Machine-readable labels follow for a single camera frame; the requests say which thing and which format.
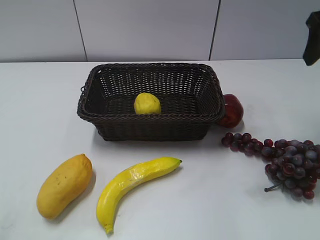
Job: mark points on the yellow banana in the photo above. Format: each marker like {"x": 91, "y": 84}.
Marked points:
{"x": 126, "y": 181}

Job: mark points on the yellow mango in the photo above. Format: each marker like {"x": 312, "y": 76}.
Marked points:
{"x": 63, "y": 185}

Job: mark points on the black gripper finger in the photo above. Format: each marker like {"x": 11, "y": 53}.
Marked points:
{"x": 312, "y": 50}

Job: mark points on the black woven basket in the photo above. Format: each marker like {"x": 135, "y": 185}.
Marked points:
{"x": 190, "y": 97}

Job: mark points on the purple grape bunch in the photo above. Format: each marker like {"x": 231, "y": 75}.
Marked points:
{"x": 292, "y": 166}

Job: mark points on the red apple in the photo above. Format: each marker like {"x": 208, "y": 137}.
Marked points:
{"x": 234, "y": 112}

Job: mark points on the yellow lemon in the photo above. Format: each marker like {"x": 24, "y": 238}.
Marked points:
{"x": 146, "y": 103}

